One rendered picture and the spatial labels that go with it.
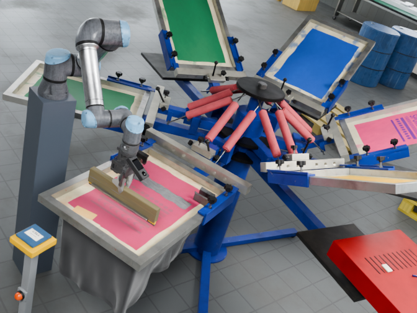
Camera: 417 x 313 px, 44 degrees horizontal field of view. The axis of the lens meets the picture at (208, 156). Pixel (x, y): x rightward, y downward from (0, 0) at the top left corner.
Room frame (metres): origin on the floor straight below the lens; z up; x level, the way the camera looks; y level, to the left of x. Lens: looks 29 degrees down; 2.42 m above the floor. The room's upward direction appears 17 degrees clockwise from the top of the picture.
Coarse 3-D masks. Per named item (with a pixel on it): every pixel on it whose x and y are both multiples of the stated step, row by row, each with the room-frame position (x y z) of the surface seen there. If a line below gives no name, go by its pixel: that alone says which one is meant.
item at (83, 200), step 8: (152, 168) 2.31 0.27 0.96; (160, 168) 2.33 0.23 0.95; (152, 176) 2.23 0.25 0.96; (160, 176) 2.25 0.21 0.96; (168, 176) 2.28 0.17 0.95; (136, 184) 2.12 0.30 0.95; (88, 192) 1.94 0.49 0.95; (96, 192) 1.96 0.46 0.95; (152, 192) 2.10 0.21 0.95; (72, 200) 1.85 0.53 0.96; (80, 200) 1.87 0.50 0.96; (88, 200) 1.88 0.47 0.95; (88, 208) 1.83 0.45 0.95; (96, 208) 1.84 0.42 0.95; (96, 216) 1.79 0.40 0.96; (104, 216) 1.81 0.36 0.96
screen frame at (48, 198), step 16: (160, 160) 2.41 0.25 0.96; (176, 160) 2.40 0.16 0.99; (80, 176) 1.99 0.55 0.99; (192, 176) 2.32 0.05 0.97; (48, 192) 1.81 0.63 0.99; (64, 192) 1.87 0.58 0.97; (48, 208) 1.74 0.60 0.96; (64, 208) 1.74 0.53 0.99; (80, 224) 1.67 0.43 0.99; (192, 224) 1.90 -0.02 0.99; (96, 240) 1.63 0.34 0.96; (112, 240) 1.63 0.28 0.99; (160, 240) 1.72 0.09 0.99; (176, 240) 1.78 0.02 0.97; (128, 256) 1.57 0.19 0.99; (144, 256) 1.59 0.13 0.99
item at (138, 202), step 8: (96, 168) 1.92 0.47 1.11; (96, 176) 1.90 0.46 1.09; (104, 176) 1.88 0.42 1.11; (104, 184) 1.88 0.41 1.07; (112, 184) 1.86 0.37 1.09; (112, 192) 1.86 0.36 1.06; (128, 192) 1.83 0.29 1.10; (120, 200) 1.84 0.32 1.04; (128, 200) 1.83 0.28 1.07; (136, 200) 1.81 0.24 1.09; (144, 200) 1.81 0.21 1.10; (136, 208) 1.81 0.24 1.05; (144, 208) 1.80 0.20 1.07; (152, 208) 1.78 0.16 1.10; (152, 216) 1.78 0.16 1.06
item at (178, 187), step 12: (180, 180) 2.28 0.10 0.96; (180, 192) 2.17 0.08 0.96; (192, 192) 2.21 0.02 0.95; (168, 204) 2.04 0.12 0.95; (192, 204) 2.10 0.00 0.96; (168, 216) 1.95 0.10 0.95; (180, 216) 1.98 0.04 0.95; (108, 228) 1.74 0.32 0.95; (120, 228) 1.76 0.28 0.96; (156, 228) 1.84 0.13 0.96; (132, 240) 1.71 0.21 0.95; (144, 240) 1.73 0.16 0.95
